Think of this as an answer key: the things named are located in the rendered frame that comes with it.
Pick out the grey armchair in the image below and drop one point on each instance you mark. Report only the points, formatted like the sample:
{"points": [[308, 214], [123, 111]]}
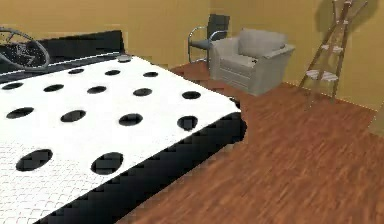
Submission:
{"points": [[253, 63]]}

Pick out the brown ladder shelf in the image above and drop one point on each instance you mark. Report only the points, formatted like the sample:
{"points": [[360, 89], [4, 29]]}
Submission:
{"points": [[328, 56]]}

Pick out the small grey bowl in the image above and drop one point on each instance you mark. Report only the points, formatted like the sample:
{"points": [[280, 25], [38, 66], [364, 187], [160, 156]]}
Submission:
{"points": [[124, 58]]}

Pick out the white black-dotted bed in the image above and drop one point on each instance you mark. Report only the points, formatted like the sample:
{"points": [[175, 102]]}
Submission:
{"points": [[100, 106]]}

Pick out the black metal-frame chair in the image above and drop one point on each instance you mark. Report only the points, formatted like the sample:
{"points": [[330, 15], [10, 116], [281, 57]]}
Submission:
{"points": [[213, 33]]}

